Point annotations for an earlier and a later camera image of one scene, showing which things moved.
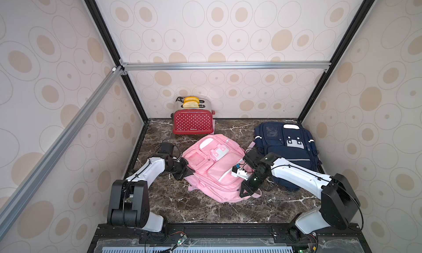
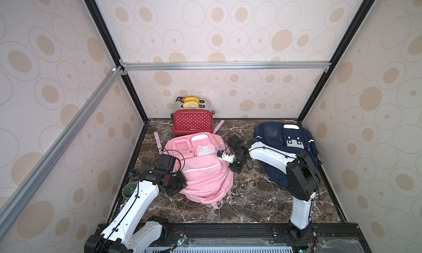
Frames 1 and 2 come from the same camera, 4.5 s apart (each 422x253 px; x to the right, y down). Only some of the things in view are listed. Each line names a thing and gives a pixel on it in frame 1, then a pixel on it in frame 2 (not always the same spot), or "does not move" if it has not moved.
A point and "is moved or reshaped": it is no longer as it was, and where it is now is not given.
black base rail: x=101 y=238 does not move
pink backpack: x=212 y=159 is moved or reshaped
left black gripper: x=183 y=168 → x=181 y=184
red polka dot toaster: x=193 y=121 does not move
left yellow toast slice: x=191 y=99 does not move
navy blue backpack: x=290 y=142 does not move
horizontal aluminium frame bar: x=132 y=66 does not move
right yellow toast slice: x=190 y=104 does not move
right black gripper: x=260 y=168 → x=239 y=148
